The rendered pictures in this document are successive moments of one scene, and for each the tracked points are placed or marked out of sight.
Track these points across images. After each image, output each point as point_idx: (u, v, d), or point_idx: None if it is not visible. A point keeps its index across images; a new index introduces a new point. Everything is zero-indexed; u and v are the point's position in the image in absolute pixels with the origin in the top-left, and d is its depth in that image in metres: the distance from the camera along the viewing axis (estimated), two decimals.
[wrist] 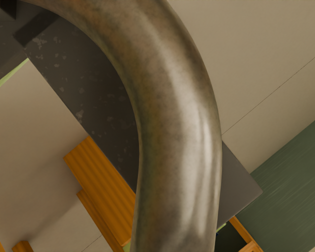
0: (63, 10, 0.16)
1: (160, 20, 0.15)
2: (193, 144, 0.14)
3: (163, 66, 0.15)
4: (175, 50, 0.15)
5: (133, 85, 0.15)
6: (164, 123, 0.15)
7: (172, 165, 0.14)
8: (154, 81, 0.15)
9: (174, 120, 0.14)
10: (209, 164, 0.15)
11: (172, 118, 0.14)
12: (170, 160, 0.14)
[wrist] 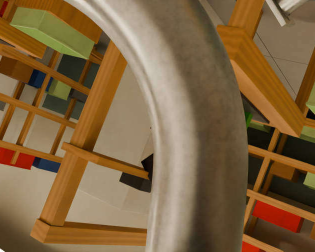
0: None
1: (176, 0, 0.13)
2: (217, 141, 0.13)
3: (180, 52, 0.13)
4: (194, 34, 0.13)
5: (146, 75, 0.13)
6: (183, 118, 0.13)
7: (192, 166, 0.13)
8: (171, 70, 0.13)
9: (194, 114, 0.13)
10: (234, 165, 0.13)
11: (192, 112, 0.13)
12: (190, 160, 0.13)
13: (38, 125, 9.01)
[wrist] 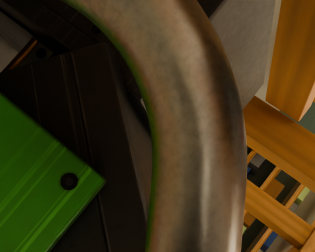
0: None
1: (174, 0, 0.13)
2: (215, 141, 0.13)
3: (179, 52, 0.13)
4: (192, 34, 0.13)
5: (145, 76, 0.13)
6: (182, 118, 0.13)
7: (191, 166, 0.13)
8: (169, 70, 0.13)
9: (192, 114, 0.13)
10: (233, 164, 0.13)
11: (190, 112, 0.13)
12: (189, 160, 0.13)
13: None
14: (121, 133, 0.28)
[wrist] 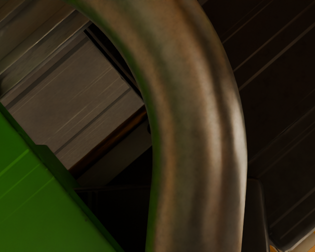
0: None
1: (174, 0, 0.13)
2: (215, 141, 0.13)
3: (179, 52, 0.13)
4: (193, 34, 0.13)
5: (145, 76, 0.13)
6: (182, 118, 0.13)
7: (191, 166, 0.13)
8: (169, 70, 0.13)
9: (193, 114, 0.13)
10: (233, 164, 0.13)
11: (190, 112, 0.13)
12: (189, 160, 0.13)
13: None
14: None
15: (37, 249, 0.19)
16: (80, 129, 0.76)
